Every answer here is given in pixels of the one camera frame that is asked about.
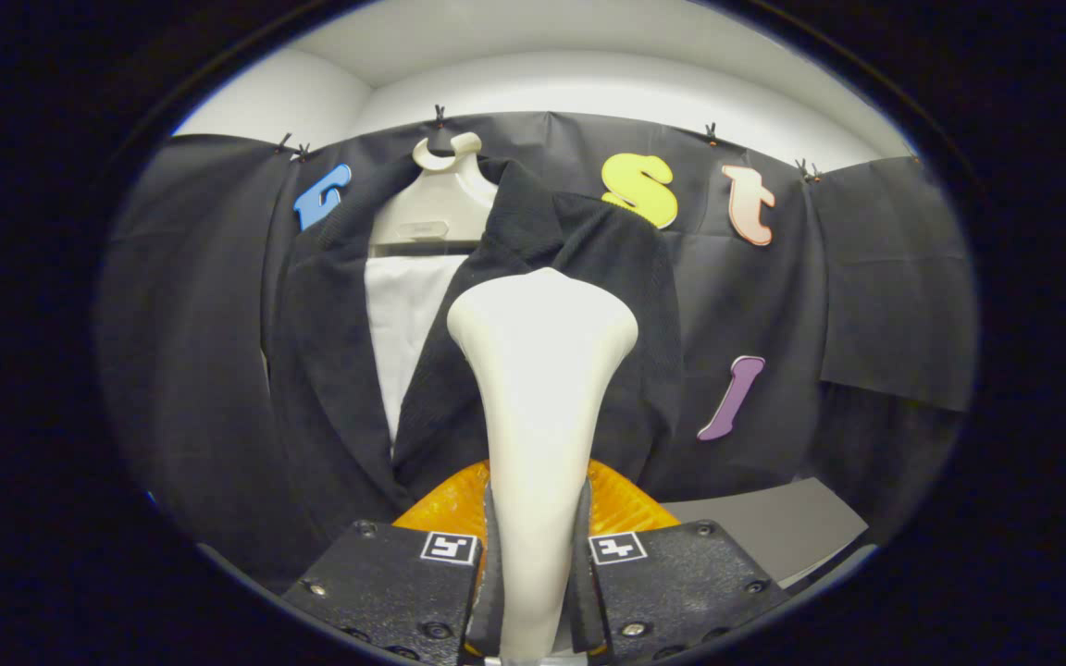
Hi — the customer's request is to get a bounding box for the black suit jacket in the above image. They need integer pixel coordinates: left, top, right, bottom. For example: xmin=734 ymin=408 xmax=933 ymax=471
xmin=260 ymin=155 xmax=687 ymax=565

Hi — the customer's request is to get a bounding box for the black backdrop cloth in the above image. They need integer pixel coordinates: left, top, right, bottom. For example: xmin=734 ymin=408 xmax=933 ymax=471
xmin=96 ymin=111 xmax=978 ymax=593

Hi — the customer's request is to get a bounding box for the beige clothes hanger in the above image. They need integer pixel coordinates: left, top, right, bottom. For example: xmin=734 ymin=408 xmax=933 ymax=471
xmin=368 ymin=132 xmax=500 ymax=257

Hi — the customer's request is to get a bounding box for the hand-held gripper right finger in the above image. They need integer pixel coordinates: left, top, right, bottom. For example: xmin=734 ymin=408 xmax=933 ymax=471
xmin=570 ymin=460 xmax=788 ymax=662

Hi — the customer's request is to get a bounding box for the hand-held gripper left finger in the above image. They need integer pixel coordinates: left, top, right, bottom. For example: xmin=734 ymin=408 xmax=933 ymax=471
xmin=281 ymin=460 xmax=503 ymax=662

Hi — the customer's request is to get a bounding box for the grey beige cabinet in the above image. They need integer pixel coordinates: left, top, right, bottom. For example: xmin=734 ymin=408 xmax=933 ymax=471
xmin=663 ymin=476 xmax=870 ymax=586

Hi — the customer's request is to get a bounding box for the white garment steamer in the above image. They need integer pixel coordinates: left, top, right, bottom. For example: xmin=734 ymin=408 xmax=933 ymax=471
xmin=446 ymin=267 xmax=640 ymax=662

